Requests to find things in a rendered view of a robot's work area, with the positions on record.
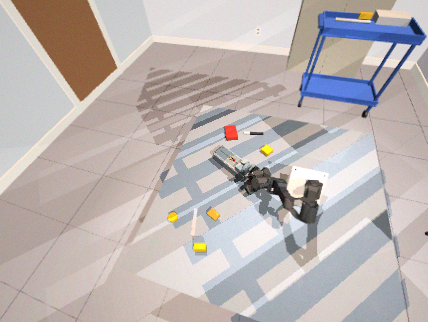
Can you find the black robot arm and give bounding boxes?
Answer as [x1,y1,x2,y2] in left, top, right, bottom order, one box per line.
[249,166,323,224]

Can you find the red rectangular block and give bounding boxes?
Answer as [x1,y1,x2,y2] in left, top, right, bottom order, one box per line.
[225,125,238,141]

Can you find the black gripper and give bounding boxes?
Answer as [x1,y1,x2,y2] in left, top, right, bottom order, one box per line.
[244,167,271,195]

